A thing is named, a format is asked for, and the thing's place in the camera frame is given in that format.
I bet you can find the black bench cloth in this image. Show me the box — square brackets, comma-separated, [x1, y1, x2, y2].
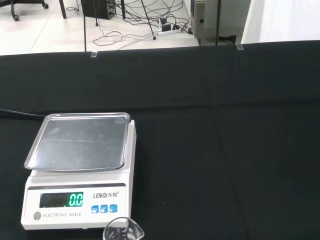
[0, 39, 320, 240]

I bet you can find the white power strip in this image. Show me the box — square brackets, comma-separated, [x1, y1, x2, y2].
[156, 26, 181, 37]

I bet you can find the white electronic balance steel pan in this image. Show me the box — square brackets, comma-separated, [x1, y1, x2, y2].
[20, 112, 137, 231]

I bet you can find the black tripod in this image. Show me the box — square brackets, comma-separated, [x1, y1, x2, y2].
[139, 0, 158, 41]

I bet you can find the grey metal cabinet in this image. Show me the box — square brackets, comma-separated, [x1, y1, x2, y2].
[191, 0, 247, 46]

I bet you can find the thin black stand pole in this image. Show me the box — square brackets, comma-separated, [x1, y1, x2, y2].
[82, 14, 87, 52]

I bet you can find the black computer case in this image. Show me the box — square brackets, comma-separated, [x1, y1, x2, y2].
[81, 0, 118, 20]

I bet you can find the black office chair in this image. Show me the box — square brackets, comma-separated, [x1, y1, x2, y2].
[0, 0, 50, 21]

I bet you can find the white floor cable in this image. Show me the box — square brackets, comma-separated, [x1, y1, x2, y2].
[92, 24, 161, 49]

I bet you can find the black balance power cable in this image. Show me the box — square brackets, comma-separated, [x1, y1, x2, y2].
[0, 109, 49, 119]

